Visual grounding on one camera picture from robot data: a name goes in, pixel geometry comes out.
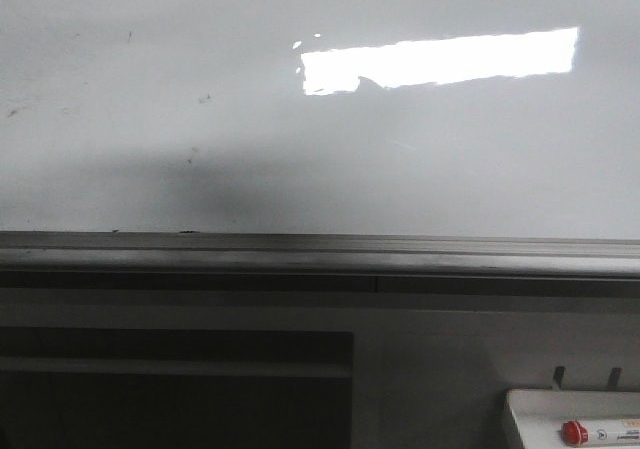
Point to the white glossy whiteboard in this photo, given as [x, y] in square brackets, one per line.
[483, 118]

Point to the left metal tray hook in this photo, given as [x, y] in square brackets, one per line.
[558, 377]

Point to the metal tray hook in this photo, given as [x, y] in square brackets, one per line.
[558, 377]
[613, 379]

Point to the white plastic marker tray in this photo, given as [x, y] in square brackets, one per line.
[533, 418]

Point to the right metal tray hook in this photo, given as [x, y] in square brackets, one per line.
[613, 379]

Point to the red capped white marker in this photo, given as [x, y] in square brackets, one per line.
[600, 432]

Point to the grey aluminium whiteboard tray rail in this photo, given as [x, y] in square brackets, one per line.
[192, 252]

